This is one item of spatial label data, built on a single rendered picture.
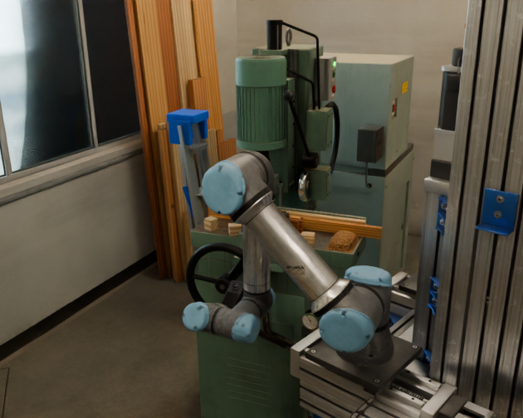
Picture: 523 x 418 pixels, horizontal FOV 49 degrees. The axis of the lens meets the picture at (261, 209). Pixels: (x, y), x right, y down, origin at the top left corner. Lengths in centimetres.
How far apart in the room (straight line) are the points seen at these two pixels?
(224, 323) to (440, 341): 56
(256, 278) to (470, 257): 54
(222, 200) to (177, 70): 250
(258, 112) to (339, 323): 89
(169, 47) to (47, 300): 166
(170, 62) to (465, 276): 263
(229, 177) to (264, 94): 70
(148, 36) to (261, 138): 166
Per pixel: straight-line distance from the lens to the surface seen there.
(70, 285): 341
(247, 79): 194
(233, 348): 225
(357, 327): 130
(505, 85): 134
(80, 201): 334
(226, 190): 129
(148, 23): 350
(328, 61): 222
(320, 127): 216
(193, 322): 152
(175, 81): 374
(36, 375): 307
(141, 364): 299
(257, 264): 153
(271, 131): 197
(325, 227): 206
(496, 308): 149
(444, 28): 414
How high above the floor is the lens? 168
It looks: 20 degrees down
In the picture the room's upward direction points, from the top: 1 degrees counter-clockwise
